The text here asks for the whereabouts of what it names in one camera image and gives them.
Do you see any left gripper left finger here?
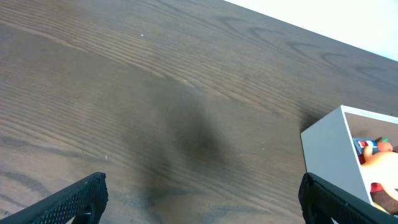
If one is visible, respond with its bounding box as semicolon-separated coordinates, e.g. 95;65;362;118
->
1;172;108;224

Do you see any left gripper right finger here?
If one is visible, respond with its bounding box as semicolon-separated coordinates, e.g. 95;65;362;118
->
298;172;397;224

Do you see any red toy fire truck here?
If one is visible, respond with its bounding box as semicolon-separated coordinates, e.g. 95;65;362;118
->
353;138;379;164

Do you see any yellow rubber duck toy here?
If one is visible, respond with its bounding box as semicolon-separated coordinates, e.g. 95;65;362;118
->
360;145;397;200

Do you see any white cardboard box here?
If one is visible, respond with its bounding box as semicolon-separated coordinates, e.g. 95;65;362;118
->
301;105;397;216

